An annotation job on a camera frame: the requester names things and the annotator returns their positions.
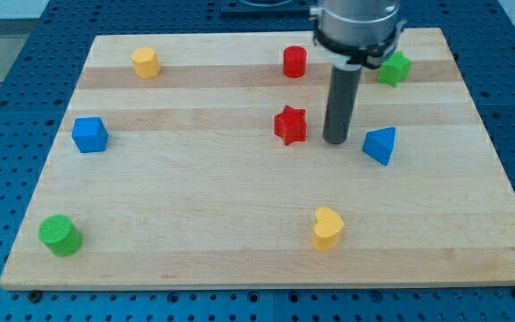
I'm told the red star block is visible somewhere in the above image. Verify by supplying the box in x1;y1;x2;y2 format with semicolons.
274;106;308;145

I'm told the green star block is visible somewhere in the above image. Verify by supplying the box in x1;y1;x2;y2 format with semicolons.
377;51;412;88

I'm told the light wooden board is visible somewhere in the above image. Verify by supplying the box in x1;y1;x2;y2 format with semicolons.
0;28;515;291

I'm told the yellow octagon block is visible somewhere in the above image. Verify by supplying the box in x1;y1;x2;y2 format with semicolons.
131;47;160;79

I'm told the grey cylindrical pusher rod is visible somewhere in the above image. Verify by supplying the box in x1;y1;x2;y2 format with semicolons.
323;66;361;145

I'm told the blue cube block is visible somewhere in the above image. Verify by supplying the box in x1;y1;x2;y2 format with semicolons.
72;116;108;153

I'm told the green cylinder block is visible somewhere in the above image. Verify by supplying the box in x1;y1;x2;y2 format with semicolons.
38;214;83;258

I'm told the blue triangular prism block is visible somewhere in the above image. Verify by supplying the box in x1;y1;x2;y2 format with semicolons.
362;127;396;165

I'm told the red cylinder block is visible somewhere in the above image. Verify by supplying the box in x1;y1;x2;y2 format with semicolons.
283;46;308;78

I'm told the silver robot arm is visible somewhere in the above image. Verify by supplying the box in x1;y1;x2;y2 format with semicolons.
309;0;407;71

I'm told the yellow heart block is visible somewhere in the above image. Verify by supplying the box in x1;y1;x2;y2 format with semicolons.
313;207;344;251

